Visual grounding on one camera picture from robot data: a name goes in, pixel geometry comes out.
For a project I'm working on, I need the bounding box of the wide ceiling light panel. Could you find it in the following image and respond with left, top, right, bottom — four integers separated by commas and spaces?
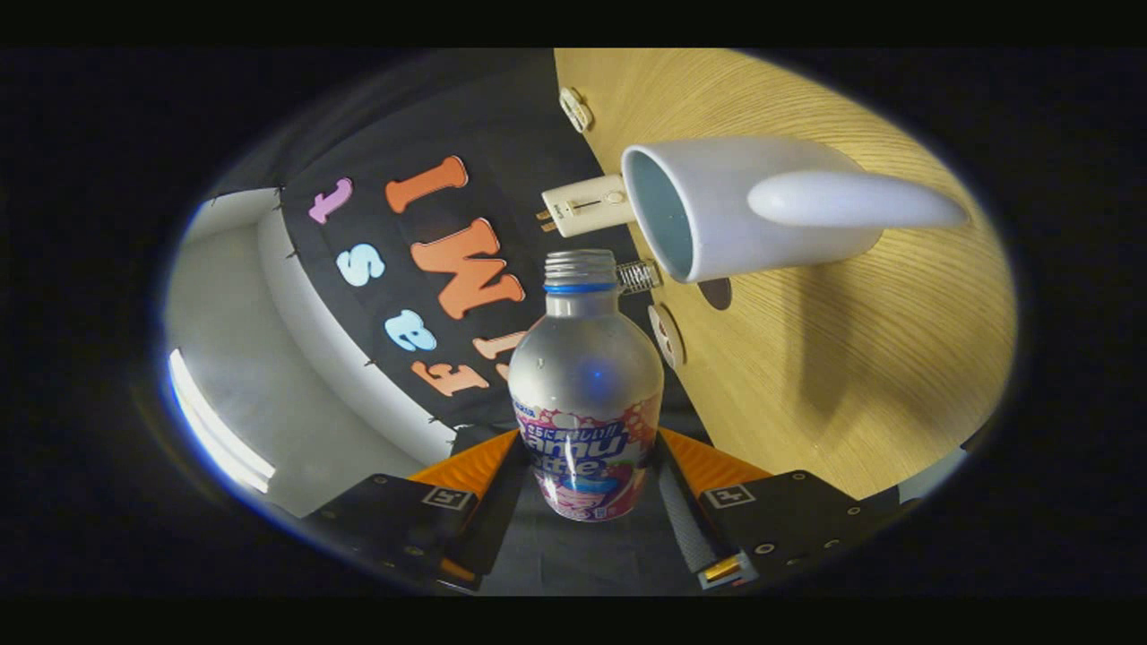
168, 348, 277, 495

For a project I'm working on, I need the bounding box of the wooden table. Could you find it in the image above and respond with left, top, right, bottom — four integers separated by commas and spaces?
554, 48, 1019, 501

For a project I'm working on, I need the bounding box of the silver juice bottle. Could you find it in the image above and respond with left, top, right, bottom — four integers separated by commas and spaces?
507, 249, 665, 522

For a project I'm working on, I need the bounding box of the black backdrop cloth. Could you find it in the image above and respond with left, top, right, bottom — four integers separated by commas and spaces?
211, 48, 709, 597

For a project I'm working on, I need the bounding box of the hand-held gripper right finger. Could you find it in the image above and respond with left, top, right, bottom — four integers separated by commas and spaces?
654, 427, 897, 590

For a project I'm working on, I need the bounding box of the white toaster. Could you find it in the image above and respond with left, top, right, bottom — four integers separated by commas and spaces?
540, 174, 637, 238

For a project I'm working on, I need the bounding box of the metal mesh holder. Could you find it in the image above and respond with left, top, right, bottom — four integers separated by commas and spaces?
617, 259, 664, 296

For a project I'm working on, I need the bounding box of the small white sauce dish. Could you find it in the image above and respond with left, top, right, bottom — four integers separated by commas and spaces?
647, 304, 686, 369

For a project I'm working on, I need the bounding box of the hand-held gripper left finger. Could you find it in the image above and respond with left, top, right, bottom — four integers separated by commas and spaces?
305, 428, 530, 592

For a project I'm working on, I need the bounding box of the white cup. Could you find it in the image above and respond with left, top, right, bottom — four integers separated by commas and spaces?
620, 135, 970, 284

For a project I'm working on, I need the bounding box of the white divided snack tray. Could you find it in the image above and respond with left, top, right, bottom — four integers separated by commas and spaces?
559, 86, 594, 133

